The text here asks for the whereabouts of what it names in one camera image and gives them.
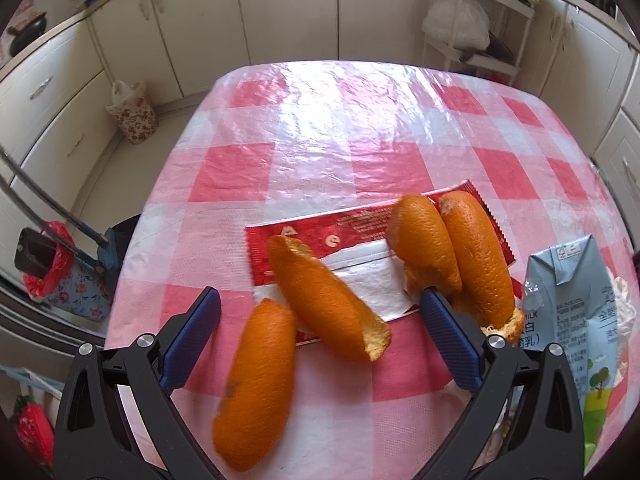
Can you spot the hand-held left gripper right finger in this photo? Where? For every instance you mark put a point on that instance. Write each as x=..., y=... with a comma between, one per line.
x=450, y=335

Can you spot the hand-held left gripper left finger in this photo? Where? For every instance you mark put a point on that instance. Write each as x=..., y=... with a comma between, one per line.
x=192, y=335

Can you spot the orange peel piece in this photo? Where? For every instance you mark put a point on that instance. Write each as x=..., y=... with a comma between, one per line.
x=325, y=300
x=480, y=260
x=425, y=240
x=255, y=385

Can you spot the light blue milk carton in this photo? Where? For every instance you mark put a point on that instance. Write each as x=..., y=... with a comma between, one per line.
x=575, y=300

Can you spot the white plastic packet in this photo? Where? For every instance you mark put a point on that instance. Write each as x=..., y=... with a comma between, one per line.
x=370, y=275

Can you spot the dark blue dustpan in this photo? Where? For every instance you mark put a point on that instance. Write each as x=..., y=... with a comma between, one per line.
x=117, y=250

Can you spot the blue floral bin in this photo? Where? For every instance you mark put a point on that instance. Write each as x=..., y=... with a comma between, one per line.
x=75, y=290

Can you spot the red foil wrapper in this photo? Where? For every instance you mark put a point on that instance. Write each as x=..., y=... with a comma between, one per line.
x=360, y=220

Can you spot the red plastic bag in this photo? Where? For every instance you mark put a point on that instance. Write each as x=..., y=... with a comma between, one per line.
x=60, y=260

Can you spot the crumpled white tissue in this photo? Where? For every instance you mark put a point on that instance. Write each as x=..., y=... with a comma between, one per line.
x=621, y=305

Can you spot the floral waste basket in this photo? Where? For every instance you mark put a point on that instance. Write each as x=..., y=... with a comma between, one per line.
x=135, y=120

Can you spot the pink checkered tablecloth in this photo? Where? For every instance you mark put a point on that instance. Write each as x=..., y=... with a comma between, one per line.
x=325, y=135

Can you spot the white shelf rack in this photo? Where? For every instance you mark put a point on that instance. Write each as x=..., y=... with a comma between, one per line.
x=500, y=62

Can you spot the dark pan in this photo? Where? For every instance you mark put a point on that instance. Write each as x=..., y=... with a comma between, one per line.
x=500, y=49

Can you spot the white drawer cabinet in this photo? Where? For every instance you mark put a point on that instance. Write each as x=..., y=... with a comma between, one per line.
x=585, y=60

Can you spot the cream kitchen cabinets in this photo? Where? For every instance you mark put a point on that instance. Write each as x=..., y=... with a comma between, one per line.
x=200, y=25

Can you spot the white plastic bag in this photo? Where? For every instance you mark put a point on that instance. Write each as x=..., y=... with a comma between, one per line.
x=457, y=20

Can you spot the black cooking pot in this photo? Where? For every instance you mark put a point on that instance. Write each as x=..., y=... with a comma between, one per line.
x=27, y=35

